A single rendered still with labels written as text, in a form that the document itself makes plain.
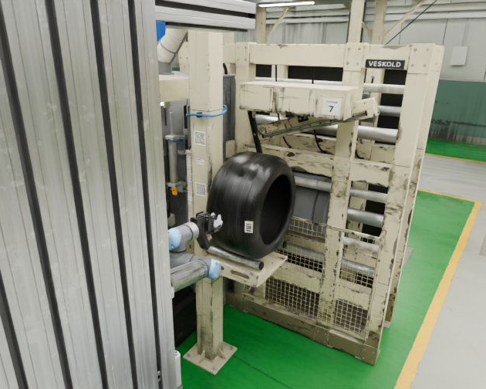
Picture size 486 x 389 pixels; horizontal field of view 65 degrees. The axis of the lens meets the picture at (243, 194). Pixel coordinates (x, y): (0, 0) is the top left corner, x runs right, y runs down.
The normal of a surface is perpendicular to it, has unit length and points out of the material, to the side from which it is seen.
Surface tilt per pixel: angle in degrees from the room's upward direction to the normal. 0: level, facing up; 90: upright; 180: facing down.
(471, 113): 90
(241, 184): 49
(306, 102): 90
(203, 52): 90
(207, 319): 90
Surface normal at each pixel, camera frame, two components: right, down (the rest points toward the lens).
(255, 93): -0.52, 0.30
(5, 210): 0.81, 0.22
